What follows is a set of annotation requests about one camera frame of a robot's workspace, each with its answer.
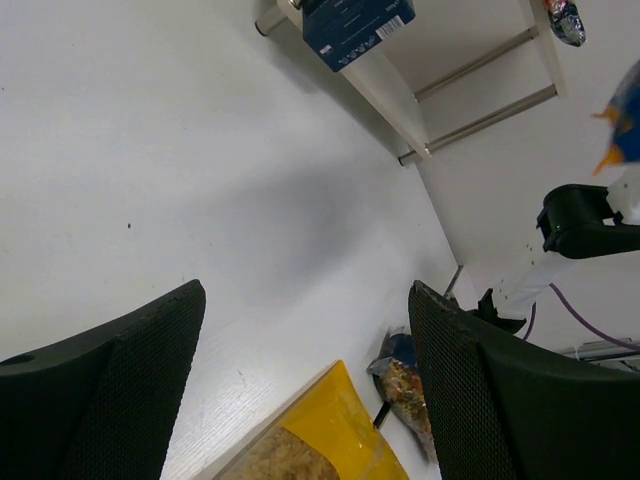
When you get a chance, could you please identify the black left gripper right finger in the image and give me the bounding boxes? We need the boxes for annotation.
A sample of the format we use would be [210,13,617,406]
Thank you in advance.
[408,281,639,479]

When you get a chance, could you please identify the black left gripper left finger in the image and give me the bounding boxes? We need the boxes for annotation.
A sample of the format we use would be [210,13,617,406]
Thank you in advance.
[1,280,206,479]

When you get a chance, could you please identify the blue orange pasta bag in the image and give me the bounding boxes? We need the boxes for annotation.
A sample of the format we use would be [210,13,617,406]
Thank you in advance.
[592,61,639,175]

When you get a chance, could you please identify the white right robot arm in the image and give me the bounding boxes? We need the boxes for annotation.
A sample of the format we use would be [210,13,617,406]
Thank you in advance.
[473,168,639,334]

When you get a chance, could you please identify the clear fusilli pasta bag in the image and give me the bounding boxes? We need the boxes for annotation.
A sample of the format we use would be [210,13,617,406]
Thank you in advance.
[366,327,438,464]

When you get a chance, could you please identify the yellow pasta bag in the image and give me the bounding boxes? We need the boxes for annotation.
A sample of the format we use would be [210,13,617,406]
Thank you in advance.
[215,360,408,479]

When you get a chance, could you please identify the dark blue pasta box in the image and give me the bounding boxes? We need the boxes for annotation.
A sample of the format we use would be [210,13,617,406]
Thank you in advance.
[302,0,416,72]

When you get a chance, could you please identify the dark blue spaghetti pack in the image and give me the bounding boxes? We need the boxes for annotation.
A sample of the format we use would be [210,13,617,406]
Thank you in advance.
[542,0,586,47]

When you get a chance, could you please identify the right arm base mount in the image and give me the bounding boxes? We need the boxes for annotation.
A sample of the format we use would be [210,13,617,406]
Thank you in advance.
[560,341,639,373]

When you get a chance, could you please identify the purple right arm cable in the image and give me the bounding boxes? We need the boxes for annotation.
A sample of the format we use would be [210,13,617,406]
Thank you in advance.
[522,282,640,351]

